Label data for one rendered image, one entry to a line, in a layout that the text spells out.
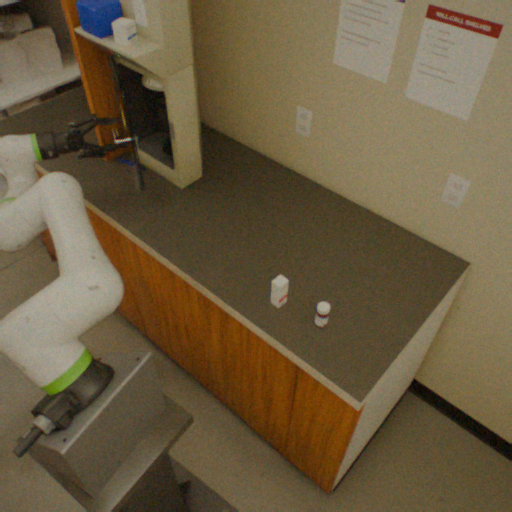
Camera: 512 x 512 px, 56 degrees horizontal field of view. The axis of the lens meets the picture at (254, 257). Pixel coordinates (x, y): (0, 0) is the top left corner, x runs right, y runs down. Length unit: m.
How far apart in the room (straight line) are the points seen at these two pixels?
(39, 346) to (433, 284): 1.21
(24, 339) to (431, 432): 1.89
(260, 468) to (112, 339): 1.02
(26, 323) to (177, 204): 0.95
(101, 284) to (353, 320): 0.81
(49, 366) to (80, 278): 0.20
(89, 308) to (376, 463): 1.63
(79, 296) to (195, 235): 0.78
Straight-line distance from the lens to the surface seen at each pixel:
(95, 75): 2.00
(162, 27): 1.65
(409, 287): 1.67
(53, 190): 1.36
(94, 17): 1.73
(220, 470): 2.29
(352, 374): 1.43
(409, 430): 2.46
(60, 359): 1.12
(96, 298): 1.05
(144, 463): 1.32
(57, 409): 1.14
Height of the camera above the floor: 2.16
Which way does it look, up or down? 47 degrees down
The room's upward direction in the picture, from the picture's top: 1 degrees clockwise
